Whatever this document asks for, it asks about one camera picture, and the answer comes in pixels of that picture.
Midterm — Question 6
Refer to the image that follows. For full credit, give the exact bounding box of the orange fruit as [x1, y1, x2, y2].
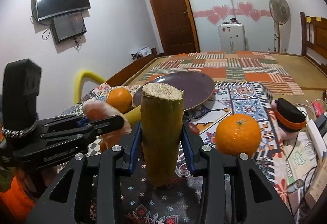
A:
[215, 114, 261, 157]
[106, 87, 132, 113]

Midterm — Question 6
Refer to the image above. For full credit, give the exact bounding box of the green sugarcane piece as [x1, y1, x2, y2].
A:
[140, 83, 184, 187]

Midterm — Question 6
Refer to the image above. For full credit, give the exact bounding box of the yellow banana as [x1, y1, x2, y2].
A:
[124, 106, 141, 126]

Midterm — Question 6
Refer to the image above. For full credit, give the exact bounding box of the colourful patterned cloth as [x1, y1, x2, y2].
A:
[54, 81, 292, 224]

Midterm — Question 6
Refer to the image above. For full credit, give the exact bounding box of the yellow foam tube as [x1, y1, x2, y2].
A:
[73, 69, 107, 105]

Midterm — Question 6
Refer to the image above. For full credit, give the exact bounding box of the small black monitor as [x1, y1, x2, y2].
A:
[51, 12, 86, 44]

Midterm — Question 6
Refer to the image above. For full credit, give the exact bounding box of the dark purple plate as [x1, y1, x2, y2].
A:
[132, 71, 215, 112]

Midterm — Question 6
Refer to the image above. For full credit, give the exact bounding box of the red small packet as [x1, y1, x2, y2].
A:
[313, 102, 324, 118]

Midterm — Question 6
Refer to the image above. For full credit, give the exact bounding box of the brown wooden door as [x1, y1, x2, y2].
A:
[150, 0, 197, 55]

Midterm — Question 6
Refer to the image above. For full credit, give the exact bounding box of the striped patchwork mat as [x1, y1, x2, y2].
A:
[135, 51, 304, 96]

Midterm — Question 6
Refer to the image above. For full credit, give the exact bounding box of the white appliance box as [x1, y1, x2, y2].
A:
[218, 18, 247, 52]

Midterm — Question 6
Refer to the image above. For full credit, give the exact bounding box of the white standing fan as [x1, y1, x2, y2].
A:
[269, 0, 290, 53]

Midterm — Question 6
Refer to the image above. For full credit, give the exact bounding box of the wooden bed frame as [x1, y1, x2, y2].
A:
[105, 47, 164, 88]

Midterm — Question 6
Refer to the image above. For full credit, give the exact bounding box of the wall mounted black television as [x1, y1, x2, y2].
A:
[34, 0, 92, 22]

